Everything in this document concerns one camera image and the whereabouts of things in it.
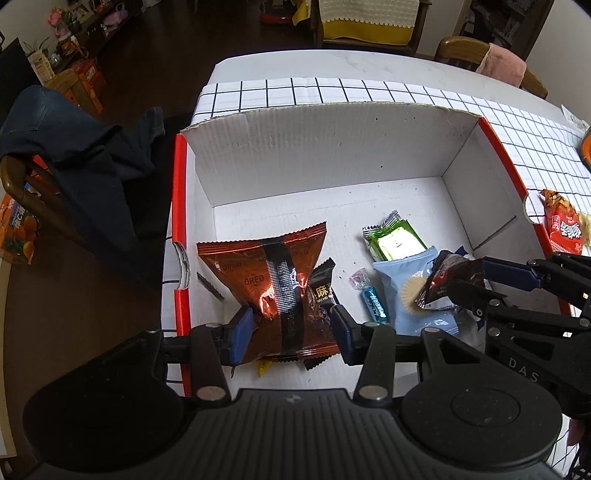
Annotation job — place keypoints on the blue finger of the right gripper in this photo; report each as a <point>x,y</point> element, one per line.
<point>509,273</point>

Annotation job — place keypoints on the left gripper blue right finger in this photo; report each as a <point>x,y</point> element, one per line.
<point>371,345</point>

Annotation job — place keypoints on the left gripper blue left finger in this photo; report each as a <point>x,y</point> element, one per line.
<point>213,346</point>

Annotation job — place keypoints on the brown M&M's bag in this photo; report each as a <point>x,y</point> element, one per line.
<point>447,268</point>

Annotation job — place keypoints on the copper Oreo snack bag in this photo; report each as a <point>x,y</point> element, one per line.
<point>272,276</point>

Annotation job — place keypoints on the small blue candy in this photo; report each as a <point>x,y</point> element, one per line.
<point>378,313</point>

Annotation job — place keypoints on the small pink candy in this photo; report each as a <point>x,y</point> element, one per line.
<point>360,280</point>

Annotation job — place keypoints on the black sesame snack packet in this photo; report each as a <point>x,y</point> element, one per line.
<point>320,283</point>

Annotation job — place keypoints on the light blue biscuit packet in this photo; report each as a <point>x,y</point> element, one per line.
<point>403,280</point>

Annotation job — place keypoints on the red snack bag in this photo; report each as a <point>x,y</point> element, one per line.
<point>563,223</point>

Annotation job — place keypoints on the green snack packet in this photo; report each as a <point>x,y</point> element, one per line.
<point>393,239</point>

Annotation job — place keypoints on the white grid tablecloth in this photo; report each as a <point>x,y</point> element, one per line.
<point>568,177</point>

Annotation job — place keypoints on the red and white cardboard box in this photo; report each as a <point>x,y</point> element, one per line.
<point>458,176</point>

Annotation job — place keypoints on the chair with dark blue jacket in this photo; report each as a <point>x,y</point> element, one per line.
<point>99,168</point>

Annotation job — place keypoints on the wooden chair with pink cloth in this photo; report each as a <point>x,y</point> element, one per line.
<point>492,61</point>

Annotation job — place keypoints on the cream covered sofa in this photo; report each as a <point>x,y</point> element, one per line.
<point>394,26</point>

